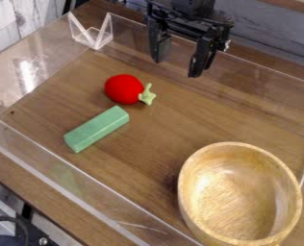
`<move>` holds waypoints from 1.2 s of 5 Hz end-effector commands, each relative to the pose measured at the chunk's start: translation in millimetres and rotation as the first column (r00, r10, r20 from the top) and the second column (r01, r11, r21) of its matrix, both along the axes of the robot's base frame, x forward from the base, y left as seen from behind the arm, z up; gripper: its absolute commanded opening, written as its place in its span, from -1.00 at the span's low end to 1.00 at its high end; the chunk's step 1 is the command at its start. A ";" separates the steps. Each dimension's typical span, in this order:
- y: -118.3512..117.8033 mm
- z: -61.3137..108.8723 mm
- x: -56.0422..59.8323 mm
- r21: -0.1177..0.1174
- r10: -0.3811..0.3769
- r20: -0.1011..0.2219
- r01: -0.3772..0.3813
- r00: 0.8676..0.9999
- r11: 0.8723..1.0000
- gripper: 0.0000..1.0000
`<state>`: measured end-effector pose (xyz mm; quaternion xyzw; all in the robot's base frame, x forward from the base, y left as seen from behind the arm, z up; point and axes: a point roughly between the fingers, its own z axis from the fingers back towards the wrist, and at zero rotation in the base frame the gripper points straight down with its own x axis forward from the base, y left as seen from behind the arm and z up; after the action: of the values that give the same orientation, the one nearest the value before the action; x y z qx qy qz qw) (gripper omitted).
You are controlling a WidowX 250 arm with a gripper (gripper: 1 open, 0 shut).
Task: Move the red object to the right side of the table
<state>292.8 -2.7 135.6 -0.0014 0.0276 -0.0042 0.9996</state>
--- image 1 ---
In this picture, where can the clear acrylic barrier wall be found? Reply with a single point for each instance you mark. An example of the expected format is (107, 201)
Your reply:
(112, 194)

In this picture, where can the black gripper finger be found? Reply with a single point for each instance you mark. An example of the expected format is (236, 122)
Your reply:
(203, 56)
(159, 39)

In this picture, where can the wooden bowl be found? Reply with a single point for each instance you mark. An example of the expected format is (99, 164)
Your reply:
(239, 197)

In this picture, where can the green rectangular block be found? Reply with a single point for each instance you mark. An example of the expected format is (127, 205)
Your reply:
(95, 128)

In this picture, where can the clear acrylic corner bracket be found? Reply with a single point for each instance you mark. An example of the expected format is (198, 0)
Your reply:
(91, 37)

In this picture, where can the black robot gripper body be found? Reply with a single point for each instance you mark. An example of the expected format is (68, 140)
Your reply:
(191, 18)

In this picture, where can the red plush tomato toy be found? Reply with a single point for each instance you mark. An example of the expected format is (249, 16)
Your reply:
(126, 90)

